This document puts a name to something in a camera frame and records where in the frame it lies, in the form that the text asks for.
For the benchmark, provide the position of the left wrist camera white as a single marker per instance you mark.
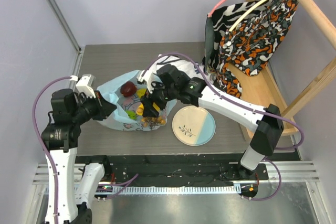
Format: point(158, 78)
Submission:
point(84, 85)

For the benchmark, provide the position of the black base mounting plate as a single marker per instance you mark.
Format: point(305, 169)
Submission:
point(180, 170)

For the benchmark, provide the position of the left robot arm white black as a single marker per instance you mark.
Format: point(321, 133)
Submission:
point(66, 202)

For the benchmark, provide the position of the orange camouflage print garment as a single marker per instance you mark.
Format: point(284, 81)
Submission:
point(252, 43)

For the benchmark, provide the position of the white slotted cable duct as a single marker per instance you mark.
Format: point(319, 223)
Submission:
point(132, 190)

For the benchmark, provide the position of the cream hanger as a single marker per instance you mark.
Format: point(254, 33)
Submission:
point(243, 16)

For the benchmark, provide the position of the cream and blue plate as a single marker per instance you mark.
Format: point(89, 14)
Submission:
point(193, 126)

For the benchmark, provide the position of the aluminium frame post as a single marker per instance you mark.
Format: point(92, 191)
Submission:
point(60, 17)

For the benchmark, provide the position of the zebra print garment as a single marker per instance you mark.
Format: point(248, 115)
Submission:
point(220, 21)

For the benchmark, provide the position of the yellow fake banana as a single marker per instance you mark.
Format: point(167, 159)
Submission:
point(144, 93)

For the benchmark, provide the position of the light blue plastic bag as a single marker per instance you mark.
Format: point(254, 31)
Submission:
point(119, 119)

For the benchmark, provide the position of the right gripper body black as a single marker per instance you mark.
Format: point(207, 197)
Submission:
point(154, 100)

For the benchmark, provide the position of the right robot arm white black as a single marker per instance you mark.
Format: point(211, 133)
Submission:
point(264, 122)

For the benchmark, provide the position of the wooden clothes rack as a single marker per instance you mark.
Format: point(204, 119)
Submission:
point(303, 73)

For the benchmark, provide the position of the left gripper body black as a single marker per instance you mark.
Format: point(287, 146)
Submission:
point(94, 107)

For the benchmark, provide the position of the green fake fruit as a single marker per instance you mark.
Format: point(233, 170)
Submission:
point(132, 114)

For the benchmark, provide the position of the red fake apple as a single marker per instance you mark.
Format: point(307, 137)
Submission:
point(128, 89)

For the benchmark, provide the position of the white jersey with navy trim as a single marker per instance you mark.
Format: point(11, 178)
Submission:
point(181, 64)

